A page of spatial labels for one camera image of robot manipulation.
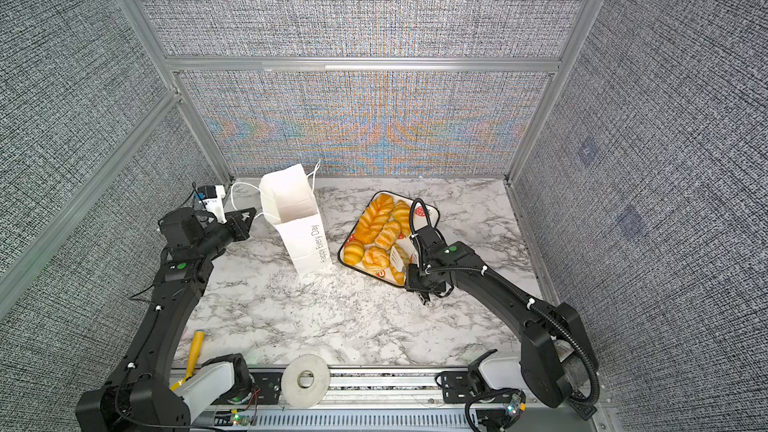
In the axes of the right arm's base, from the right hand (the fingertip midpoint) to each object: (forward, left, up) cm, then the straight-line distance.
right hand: (411, 284), depth 83 cm
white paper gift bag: (+26, +38, +6) cm, 46 cm away
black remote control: (-28, -39, -6) cm, 48 cm away
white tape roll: (-26, +28, -6) cm, 39 cm away
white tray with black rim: (+9, +10, -3) cm, 14 cm away
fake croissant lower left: (+13, +18, -4) cm, 22 cm away
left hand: (+12, +41, +19) cm, 46 cm away
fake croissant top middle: (+28, +1, -3) cm, 28 cm away
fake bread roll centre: (+19, +6, -3) cm, 20 cm away
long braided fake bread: (+27, +11, -3) cm, 30 cm away
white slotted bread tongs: (+7, +4, +1) cm, 8 cm away
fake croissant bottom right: (+5, +3, -4) cm, 7 cm away
